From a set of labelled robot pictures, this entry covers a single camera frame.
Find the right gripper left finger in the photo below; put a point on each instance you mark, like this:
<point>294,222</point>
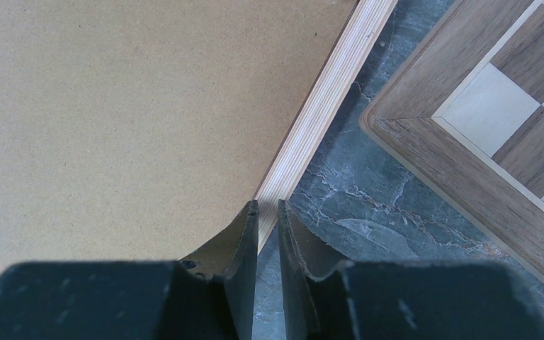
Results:
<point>208,294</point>

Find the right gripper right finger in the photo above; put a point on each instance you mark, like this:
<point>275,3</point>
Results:
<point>329,296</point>

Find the wooden picture frame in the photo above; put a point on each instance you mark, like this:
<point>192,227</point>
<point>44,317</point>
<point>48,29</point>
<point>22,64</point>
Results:
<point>352,47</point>

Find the wooden chessboard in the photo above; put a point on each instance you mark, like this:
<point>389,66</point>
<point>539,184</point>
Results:
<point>465,113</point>

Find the brown cardboard backing board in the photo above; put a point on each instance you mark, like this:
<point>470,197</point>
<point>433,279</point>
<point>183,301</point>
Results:
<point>139,129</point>

